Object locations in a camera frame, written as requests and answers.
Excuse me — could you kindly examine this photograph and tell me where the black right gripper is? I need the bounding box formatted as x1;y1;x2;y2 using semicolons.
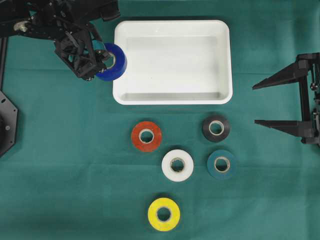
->
252;52;320;146

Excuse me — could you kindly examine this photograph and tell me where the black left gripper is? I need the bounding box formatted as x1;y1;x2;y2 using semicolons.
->
54;23;112;81

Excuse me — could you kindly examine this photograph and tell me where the blue tape roll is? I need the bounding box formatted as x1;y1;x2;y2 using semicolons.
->
96;43;127;81

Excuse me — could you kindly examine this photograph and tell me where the white tape roll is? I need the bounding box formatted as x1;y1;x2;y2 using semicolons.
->
161;149;194;182

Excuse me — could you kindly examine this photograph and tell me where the yellow tape roll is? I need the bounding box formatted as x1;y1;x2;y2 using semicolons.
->
147;197;181;232

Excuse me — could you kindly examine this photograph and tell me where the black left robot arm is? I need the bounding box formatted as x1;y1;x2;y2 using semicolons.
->
0;0;127;81

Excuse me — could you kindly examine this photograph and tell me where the black tape roll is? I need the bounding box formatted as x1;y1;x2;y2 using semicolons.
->
202;114;231;143

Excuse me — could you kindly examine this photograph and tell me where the red tape roll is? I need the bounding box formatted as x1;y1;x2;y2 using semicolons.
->
131;121;162;153

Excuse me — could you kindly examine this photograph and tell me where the dark teal tape roll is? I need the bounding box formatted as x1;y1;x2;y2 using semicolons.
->
207;149;238;180

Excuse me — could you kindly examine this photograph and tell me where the white plastic tray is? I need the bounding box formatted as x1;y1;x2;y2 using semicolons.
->
112;20;233;105

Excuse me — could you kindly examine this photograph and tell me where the black aluminium frame rail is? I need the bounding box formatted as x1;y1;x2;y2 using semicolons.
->
0;37;8;90

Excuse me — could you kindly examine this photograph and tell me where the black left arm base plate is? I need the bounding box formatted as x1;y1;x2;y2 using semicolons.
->
0;91;19;157

